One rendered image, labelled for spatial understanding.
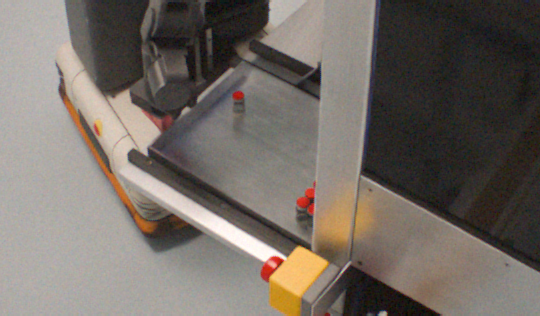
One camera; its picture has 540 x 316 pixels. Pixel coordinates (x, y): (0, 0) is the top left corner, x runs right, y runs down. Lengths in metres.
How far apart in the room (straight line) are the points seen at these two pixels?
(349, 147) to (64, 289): 1.53
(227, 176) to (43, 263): 1.13
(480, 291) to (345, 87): 0.32
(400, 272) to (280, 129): 0.49
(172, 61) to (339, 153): 0.38
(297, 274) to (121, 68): 1.37
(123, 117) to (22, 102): 0.61
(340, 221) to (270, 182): 0.34
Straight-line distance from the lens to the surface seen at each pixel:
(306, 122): 1.70
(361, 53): 1.06
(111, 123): 2.57
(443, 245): 1.20
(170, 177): 1.60
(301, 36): 1.87
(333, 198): 1.26
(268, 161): 1.64
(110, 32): 2.48
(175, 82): 1.46
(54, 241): 2.69
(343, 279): 1.34
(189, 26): 1.48
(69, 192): 2.80
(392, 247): 1.26
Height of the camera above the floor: 2.11
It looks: 48 degrees down
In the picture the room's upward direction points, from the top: straight up
